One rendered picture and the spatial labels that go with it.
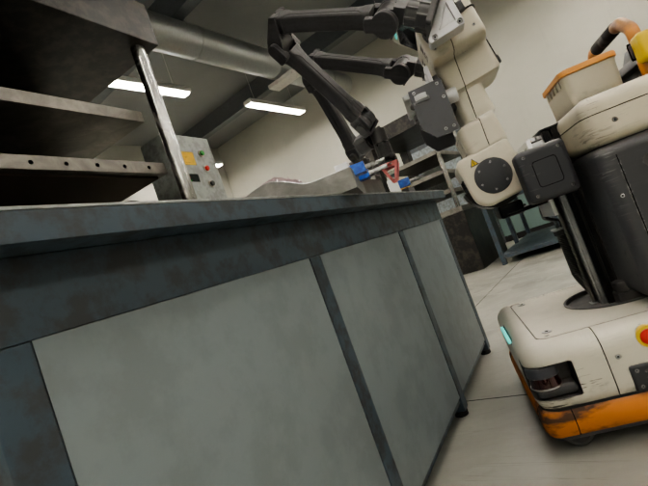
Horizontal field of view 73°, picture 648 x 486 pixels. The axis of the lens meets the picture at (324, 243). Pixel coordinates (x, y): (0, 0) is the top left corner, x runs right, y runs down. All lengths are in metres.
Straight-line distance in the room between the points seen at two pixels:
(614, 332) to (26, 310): 1.16
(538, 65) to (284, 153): 5.16
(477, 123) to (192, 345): 1.03
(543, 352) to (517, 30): 7.28
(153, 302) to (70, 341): 0.12
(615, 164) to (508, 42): 7.02
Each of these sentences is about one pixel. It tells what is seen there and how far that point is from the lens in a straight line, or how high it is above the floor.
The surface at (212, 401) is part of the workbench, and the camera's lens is 0.68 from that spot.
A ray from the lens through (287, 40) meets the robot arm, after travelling 1.58.
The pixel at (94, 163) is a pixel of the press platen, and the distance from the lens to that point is 1.80.
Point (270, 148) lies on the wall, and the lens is 10.23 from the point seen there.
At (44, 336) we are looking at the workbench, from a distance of 0.56.
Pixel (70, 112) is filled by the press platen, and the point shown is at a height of 1.49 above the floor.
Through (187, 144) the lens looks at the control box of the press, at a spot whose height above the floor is 1.43.
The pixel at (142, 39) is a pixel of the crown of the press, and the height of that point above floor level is 1.81.
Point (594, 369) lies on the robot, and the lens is 1.26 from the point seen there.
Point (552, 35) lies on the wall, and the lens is 8.13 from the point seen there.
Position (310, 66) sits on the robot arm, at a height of 1.28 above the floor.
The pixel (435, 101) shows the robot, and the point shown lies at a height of 0.99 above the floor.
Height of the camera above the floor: 0.64
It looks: 3 degrees up
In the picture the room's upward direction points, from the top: 20 degrees counter-clockwise
